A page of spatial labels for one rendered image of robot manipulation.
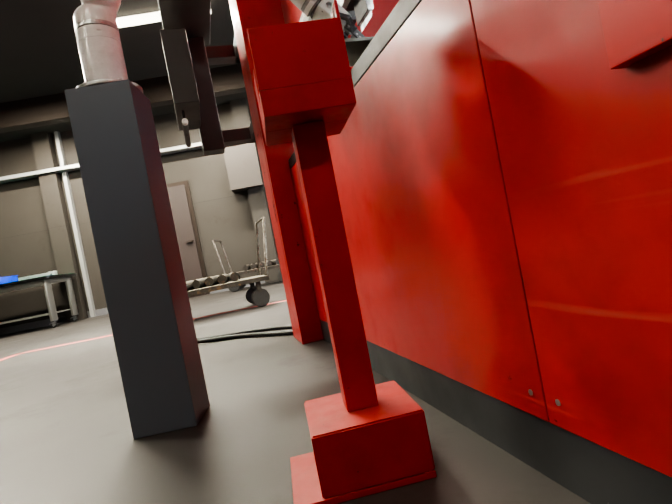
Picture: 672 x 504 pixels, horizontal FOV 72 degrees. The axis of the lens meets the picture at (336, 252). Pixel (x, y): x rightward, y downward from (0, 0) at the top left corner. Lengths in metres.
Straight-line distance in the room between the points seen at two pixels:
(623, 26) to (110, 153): 1.25
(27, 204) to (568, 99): 9.97
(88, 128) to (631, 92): 1.31
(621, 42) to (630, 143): 0.10
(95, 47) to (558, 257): 1.35
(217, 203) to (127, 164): 7.66
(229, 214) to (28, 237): 3.67
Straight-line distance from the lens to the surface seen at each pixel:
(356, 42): 1.46
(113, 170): 1.46
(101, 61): 1.59
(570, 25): 0.65
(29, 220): 10.24
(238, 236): 8.98
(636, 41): 0.56
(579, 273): 0.67
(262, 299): 4.45
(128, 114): 1.48
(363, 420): 0.86
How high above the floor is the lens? 0.43
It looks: 1 degrees down
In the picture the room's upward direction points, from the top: 11 degrees counter-clockwise
